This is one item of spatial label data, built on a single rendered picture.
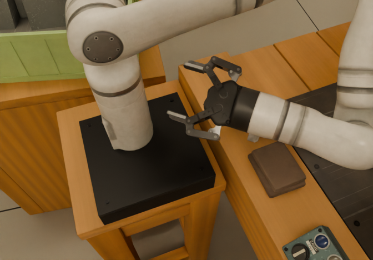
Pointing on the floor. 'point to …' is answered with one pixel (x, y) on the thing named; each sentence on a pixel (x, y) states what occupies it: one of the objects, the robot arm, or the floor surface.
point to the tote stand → (48, 133)
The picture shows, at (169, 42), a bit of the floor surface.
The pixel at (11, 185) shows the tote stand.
